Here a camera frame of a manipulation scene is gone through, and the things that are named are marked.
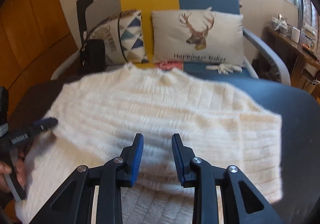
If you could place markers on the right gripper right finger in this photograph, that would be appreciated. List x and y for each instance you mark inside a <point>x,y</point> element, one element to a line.
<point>241,201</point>

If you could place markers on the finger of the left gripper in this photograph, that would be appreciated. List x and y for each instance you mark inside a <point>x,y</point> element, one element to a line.
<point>27,134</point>

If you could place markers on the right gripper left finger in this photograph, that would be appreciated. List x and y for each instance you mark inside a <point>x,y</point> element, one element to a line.
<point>72,202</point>

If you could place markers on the cream knitted sweater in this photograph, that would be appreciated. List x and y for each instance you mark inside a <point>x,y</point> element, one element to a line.
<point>100,114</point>

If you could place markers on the black handbag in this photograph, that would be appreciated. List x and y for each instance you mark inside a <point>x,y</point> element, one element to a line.
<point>92,57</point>

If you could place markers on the triangle pattern cushion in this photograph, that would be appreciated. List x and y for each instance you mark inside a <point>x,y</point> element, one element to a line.
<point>122,38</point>

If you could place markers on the blue yellow grey sofa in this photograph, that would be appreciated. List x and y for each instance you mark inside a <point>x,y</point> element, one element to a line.
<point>92,12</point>

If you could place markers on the pink cloth on sofa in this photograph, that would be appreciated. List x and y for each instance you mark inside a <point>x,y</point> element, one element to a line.
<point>169,65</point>

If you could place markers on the white glove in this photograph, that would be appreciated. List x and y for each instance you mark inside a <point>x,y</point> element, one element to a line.
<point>225,68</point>

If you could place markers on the wooden side table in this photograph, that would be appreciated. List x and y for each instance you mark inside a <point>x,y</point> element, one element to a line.
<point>302,67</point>

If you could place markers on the deer print cushion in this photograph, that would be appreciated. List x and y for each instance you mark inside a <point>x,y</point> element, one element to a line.
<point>198,36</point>

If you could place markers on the white mug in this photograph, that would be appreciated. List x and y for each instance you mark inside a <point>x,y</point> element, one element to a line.
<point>295,35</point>

